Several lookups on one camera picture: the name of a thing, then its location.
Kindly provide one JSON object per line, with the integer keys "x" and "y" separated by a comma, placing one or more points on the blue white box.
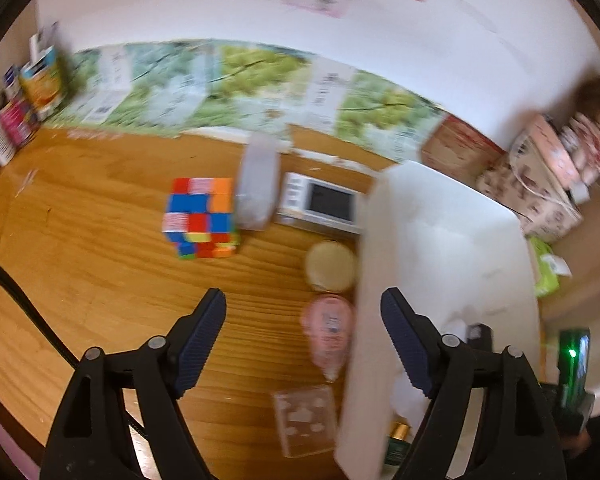
{"x": 12, "y": 82}

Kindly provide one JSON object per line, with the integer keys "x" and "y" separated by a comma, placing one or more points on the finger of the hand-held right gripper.
{"x": 480, "y": 335}

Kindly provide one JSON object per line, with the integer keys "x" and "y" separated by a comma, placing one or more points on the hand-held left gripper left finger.
{"x": 200, "y": 345}

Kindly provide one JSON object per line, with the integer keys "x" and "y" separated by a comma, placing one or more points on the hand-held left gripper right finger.
{"x": 405, "y": 340}

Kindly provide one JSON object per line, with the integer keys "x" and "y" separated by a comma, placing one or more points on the green tissue pack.
{"x": 547, "y": 265}

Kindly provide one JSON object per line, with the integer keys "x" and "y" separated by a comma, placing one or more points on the pink snack box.
{"x": 17, "y": 122}

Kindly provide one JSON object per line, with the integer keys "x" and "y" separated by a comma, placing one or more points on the white plastic bin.
{"x": 455, "y": 240}

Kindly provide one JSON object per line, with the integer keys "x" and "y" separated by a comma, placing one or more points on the brown-haired doll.
{"x": 597, "y": 130}

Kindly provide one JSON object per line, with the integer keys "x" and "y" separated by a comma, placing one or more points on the pink correction tape dispenser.
{"x": 330, "y": 330}

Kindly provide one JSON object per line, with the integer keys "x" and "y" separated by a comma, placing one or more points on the clear acrylic block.
{"x": 305, "y": 420}

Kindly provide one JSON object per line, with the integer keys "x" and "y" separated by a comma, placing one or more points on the brown cardboard box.
{"x": 460, "y": 150}

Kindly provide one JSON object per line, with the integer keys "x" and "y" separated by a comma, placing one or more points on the translucent plastic case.
{"x": 257, "y": 180}

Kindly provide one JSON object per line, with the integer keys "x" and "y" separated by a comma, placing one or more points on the colourful boxes at left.
{"x": 42, "y": 85}

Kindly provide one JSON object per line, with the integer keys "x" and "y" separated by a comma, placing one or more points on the patterned gift boxes pile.
{"x": 530, "y": 200}

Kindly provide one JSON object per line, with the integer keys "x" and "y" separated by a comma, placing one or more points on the white printed box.
{"x": 45, "y": 40}

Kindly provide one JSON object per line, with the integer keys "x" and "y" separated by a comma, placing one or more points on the round cream tin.
{"x": 330, "y": 265}

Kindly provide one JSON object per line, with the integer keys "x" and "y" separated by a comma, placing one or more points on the white instant camera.
{"x": 325, "y": 202}

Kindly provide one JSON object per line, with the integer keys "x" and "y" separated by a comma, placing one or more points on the green bottle with gold cap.
{"x": 397, "y": 452}

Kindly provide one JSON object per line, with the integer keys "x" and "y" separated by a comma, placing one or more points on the multicoloured puzzle cube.
{"x": 200, "y": 215}

